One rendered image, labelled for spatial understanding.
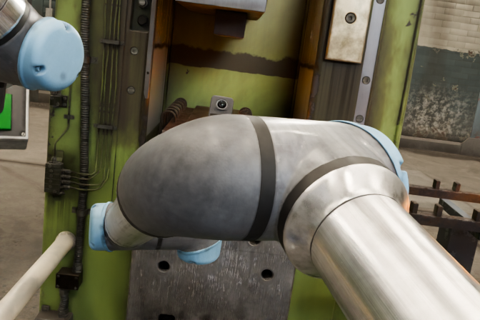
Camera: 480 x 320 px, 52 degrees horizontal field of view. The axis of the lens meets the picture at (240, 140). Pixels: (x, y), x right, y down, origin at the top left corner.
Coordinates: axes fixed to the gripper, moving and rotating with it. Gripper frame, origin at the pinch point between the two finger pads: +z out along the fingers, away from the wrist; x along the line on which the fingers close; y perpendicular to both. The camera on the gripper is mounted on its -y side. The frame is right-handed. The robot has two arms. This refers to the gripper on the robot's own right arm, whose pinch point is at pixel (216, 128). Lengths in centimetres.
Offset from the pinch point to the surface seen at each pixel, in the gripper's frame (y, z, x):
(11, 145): 6.8, -10.3, -40.8
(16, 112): -0.3, -11.1, -39.8
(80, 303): 56, 17, -32
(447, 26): -83, 590, 293
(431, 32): -72, 591, 272
